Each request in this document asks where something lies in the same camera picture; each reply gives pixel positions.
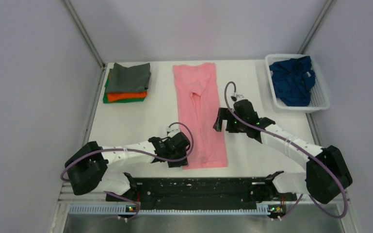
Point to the white cable duct rail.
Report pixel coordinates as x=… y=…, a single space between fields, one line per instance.
x=124 y=209

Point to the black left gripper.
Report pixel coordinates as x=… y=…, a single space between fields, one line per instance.
x=177 y=163

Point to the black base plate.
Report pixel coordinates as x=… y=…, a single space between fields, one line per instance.
x=205 y=193

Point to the left aluminium frame post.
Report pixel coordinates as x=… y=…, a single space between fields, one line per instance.
x=83 y=32

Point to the grey folded t shirt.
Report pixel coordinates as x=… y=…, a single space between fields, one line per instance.
x=133 y=79

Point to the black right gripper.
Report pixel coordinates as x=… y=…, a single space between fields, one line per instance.
x=225 y=114

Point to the green folded t shirt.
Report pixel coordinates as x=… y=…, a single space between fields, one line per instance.
x=122 y=97

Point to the pink t shirt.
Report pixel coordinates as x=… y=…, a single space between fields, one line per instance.
x=198 y=103

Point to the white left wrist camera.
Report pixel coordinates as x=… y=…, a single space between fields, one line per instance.
x=170 y=132

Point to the aluminium frame post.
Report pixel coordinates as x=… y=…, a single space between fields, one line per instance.
x=83 y=32
x=328 y=5

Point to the white plastic basket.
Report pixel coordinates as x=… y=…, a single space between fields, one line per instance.
x=319 y=96

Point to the blue t shirt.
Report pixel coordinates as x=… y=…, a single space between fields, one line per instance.
x=293 y=81

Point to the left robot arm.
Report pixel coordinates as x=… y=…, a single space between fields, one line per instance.
x=94 y=166

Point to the right aluminium frame post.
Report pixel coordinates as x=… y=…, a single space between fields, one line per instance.
x=328 y=5

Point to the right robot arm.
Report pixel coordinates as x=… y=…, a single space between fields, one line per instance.
x=325 y=173

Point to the orange folded t shirt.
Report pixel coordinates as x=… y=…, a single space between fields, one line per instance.
x=143 y=82

